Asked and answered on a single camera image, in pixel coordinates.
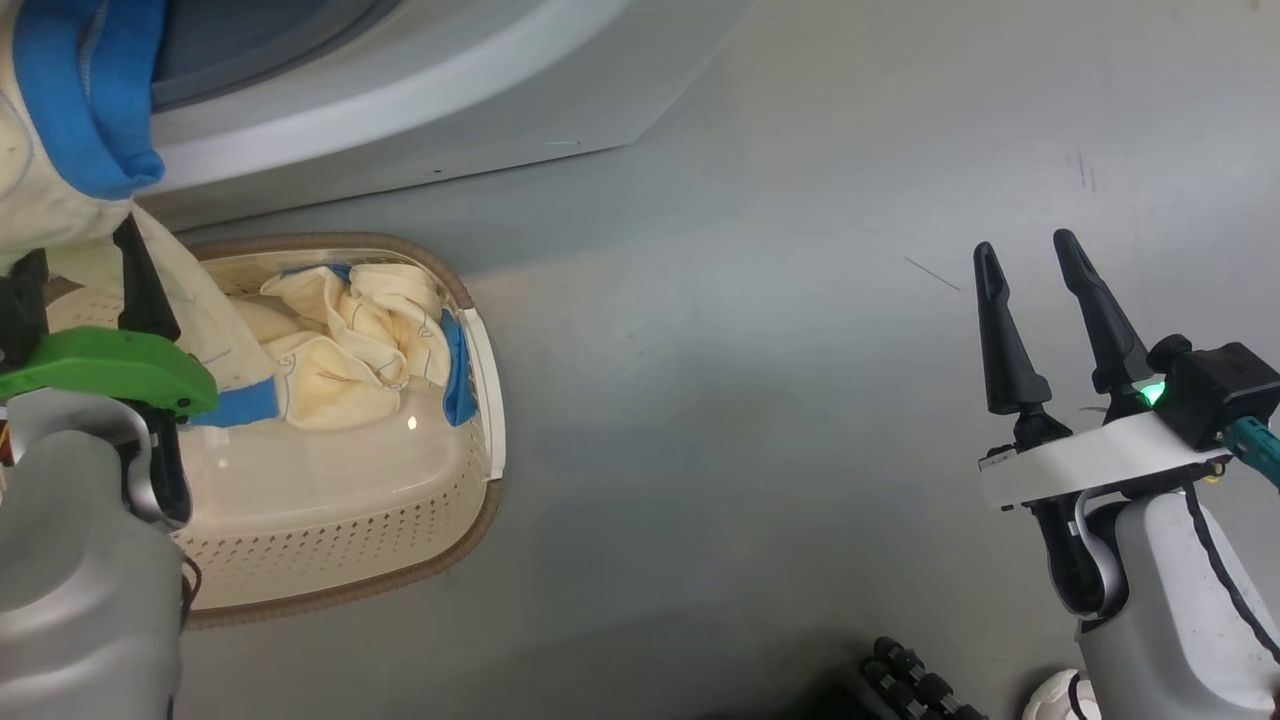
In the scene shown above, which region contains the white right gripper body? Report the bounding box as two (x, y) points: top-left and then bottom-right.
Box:
(980, 410), (1233, 511)

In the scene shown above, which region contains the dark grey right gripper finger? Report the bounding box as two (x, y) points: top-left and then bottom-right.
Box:
(973, 242), (1073, 453)
(1053, 229), (1156, 423)

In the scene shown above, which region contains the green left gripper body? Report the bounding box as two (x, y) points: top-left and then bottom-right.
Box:
(0, 328), (218, 419)

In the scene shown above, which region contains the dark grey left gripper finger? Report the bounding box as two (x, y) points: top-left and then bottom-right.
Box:
(113, 215), (183, 343)
(0, 250), (49, 369)

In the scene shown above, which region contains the cream garment with blue collar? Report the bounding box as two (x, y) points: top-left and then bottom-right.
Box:
(0, 0), (281, 429)

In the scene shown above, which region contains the cream bear-print pants blue cuff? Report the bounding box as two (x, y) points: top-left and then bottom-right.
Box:
(232, 262), (479, 431)

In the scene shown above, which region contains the white front-load washing machine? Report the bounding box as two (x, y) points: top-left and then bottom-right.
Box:
(130, 0), (756, 233)

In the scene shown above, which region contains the cream perforated laundry basket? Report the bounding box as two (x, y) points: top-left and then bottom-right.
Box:
(45, 232), (507, 629)

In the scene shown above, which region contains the teal camera cable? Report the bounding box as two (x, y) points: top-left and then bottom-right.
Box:
(1222, 417), (1280, 491)

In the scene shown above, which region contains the black ribbed cable conduit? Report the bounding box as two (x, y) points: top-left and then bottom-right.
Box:
(862, 637), (986, 720)

